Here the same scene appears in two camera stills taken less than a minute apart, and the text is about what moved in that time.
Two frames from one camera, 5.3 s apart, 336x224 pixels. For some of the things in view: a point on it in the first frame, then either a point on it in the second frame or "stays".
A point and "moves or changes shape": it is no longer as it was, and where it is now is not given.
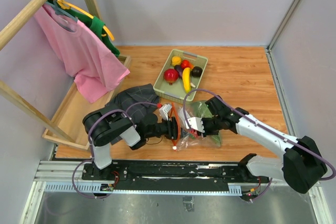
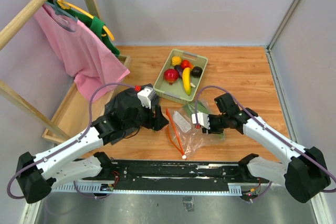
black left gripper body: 165,128 to 149,118
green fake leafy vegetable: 200,109 moves or changes shape
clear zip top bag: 188,139 moves or changes shape
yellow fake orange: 176,60 stays
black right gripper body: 211,125 stays
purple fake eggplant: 180,70 stays
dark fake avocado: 197,71 stays
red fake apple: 170,75 stays
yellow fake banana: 186,80 stays
